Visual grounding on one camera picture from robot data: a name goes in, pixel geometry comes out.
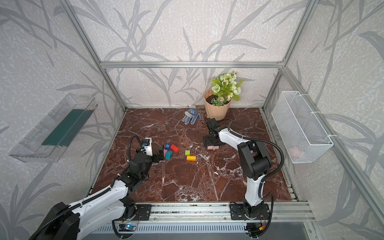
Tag pink block front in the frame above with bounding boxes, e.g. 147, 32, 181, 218
207, 146, 220, 150

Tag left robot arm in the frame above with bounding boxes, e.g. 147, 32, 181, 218
30, 150, 164, 240

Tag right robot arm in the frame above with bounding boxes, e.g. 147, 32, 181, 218
204, 119, 285, 220

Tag teal block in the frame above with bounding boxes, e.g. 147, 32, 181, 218
165, 151, 173, 160

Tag red block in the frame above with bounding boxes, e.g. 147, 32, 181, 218
170, 145, 180, 153

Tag yellow cylinder block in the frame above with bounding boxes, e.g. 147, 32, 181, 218
187, 156, 197, 162

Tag beige flower pot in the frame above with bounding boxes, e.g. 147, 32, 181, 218
204, 90, 231, 120

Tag blue white garden glove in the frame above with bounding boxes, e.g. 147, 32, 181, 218
182, 108, 202, 125

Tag small brown rake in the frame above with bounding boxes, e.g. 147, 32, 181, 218
195, 105, 206, 123

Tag green white artificial flowers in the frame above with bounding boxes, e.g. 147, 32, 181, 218
208, 71, 244, 107

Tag left controller board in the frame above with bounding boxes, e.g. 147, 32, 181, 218
119, 223, 138, 232

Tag green mat in tray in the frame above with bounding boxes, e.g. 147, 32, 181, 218
42, 109, 94, 147

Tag pink item in basket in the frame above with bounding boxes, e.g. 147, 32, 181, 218
288, 147, 303, 159

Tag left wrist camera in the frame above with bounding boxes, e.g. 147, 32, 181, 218
142, 138, 153, 156

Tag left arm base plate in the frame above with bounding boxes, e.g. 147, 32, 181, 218
129, 204, 152, 221

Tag aluminium front rail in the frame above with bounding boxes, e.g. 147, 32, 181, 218
62, 201, 316, 224

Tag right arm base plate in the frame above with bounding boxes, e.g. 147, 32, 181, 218
229, 201, 271, 220

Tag white wire mesh basket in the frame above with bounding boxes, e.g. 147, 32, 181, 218
272, 91, 334, 164

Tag clear plastic wall tray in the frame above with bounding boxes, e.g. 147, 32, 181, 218
9, 94, 98, 163

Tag right connector wires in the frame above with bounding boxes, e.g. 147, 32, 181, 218
244, 222, 268, 238

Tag aluminium frame crossbar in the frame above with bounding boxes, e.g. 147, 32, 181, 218
100, 61, 283, 69

